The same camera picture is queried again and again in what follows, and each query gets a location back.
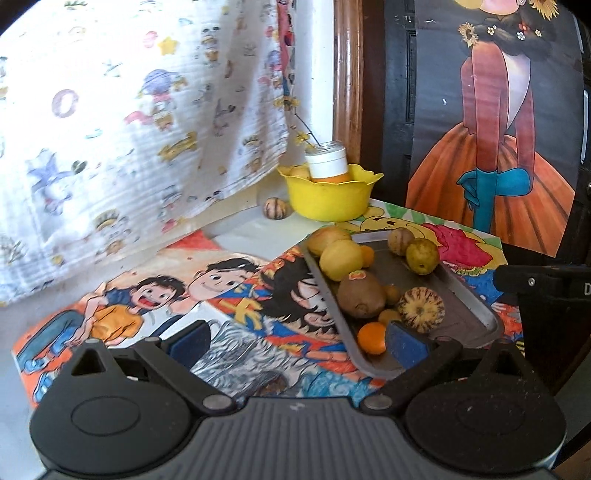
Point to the round tan fruit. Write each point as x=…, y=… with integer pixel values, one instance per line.
x=400, y=240

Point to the small brown fruit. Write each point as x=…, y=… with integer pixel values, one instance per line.
x=392, y=295
x=389, y=316

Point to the wall poster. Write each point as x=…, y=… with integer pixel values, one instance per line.
x=485, y=194

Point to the wooden door frame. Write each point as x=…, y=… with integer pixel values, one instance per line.
x=348, y=83

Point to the yellow flower-shaped bowl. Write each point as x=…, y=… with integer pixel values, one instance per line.
x=330, y=198

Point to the white printed blanket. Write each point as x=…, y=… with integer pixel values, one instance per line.
x=115, y=115

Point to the green pear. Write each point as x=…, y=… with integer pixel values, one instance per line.
x=422, y=256

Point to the white and orange jar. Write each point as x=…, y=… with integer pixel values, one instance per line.
x=325, y=161

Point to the small orange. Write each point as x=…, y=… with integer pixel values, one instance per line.
x=371, y=338
x=368, y=256

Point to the brown kiwi with sticker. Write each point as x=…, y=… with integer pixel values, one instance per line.
x=360, y=297

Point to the metal baking tray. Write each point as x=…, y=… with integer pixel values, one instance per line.
x=461, y=318

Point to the yellow lemon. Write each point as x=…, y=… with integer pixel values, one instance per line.
x=341, y=261

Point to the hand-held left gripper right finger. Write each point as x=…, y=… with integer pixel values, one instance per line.
x=406, y=346

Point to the yellow flower twig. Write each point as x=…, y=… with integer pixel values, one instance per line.
x=289, y=102

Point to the striped pepino melon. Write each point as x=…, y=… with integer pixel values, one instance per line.
x=420, y=310
x=274, y=207

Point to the large yellow pear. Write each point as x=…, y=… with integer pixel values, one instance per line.
x=323, y=237

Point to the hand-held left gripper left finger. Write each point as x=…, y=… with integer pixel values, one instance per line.
x=190, y=344

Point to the colourful cartoon table mat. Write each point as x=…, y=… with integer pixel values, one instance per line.
x=138, y=300

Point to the yellow fruit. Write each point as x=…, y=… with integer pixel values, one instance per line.
x=300, y=172

